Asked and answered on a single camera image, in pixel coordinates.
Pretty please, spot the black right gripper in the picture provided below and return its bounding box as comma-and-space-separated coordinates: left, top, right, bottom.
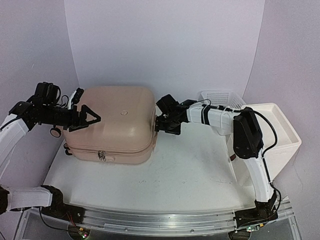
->
154, 116, 181, 135

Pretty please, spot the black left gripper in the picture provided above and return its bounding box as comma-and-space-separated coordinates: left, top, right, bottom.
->
42, 104, 101, 132

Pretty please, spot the beige hard-shell suitcase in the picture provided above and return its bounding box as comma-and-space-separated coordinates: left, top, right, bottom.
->
58, 86, 157, 165

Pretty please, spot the silver zipper pull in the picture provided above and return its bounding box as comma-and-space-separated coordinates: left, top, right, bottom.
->
97, 150, 106, 162

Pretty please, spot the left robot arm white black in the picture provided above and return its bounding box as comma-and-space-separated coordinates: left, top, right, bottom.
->
0, 82, 101, 219

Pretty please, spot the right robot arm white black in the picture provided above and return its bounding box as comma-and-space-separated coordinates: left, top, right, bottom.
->
155, 94, 281, 222

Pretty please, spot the white perforated plastic basket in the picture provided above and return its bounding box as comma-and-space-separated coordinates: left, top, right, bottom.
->
198, 89, 246, 113

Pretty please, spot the white plastic storage bin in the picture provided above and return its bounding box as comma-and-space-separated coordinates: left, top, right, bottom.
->
226, 102, 303, 187

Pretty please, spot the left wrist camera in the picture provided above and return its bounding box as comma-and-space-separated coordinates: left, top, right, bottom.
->
67, 87, 84, 110

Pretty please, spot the aluminium front rail base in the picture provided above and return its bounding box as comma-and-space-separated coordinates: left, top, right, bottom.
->
14, 194, 301, 240

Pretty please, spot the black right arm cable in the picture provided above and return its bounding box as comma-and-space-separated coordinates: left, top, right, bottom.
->
199, 99, 282, 191

